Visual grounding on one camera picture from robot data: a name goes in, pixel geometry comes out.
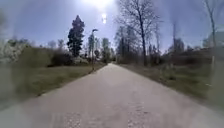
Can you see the row of trees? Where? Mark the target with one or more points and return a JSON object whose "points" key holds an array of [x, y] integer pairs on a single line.
{"points": [[106, 50]]}

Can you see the street lamp pole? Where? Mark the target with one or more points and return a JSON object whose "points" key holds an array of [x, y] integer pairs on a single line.
{"points": [[92, 50]]}

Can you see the pale gravel path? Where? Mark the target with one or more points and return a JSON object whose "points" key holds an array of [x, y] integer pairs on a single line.
{"points": [[113, 96]]}

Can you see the tall bare tree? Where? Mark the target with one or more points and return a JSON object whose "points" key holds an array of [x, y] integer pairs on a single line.
{"points": [[142, 36]]}

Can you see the dark conifer tree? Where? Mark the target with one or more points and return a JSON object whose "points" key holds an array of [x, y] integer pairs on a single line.
{"points": [[76, 36]]}

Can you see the grass verge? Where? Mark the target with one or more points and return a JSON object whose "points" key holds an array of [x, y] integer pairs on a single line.
{"points": [[180, 78], [50, 78]]}

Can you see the low bushes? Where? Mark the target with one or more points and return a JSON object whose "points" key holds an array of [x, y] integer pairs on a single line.
{"points": [[193, 55], [40, 56]]}

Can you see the thin bare tree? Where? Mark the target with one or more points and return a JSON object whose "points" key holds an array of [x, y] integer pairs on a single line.
{"points": [[212, 23]]}

